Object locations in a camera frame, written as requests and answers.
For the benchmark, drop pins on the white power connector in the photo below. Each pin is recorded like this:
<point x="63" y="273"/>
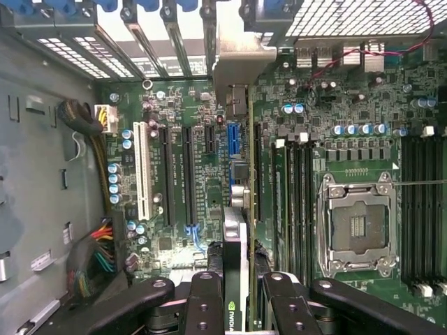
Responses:
<point x="106" y="118"/>

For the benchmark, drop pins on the white expansion slot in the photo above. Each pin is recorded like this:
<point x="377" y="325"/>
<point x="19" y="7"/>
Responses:
<point x="143" y="171"/>

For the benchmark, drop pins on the metal CPU socket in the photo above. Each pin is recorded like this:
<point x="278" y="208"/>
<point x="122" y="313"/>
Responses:
<point x="359" y="223"/>

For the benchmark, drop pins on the short black expansion slot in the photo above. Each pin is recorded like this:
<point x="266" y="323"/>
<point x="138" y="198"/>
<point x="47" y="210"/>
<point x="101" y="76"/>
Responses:
<point x="209" y="139"/>

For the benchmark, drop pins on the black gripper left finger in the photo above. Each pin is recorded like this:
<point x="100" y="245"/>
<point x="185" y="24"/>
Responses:
<point x="204" y="307"/>

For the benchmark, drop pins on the green motherboard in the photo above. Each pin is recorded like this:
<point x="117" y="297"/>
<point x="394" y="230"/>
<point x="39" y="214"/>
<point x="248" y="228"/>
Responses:
<point x="181" y="104"/>

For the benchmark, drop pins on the silver slot cover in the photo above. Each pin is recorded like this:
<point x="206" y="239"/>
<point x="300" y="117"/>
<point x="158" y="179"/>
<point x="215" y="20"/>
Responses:
<point x="143" y="45"/>
<point x="176" y="45"/>
<point x="209" y="42"/>

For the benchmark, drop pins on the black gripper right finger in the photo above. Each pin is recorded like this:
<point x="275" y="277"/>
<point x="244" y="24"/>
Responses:
<point x="290" y="310"/>

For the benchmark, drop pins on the black silver PC case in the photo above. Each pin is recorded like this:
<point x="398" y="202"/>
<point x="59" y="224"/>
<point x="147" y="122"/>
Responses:
<point x="349" y="17"/>

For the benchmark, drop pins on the black RAM slot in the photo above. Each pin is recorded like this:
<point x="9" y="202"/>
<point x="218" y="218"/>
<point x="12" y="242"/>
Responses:
<point x="436" y="209"/>
<point x="422" y="209"/>
<point x="294" y="209"/>
<point x="408" y="209"/>
<point x="307" y="209"/>

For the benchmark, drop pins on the blue expansion slot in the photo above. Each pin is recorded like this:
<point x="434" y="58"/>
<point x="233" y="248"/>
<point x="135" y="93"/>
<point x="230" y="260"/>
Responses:
<point x="233" y="139"/>

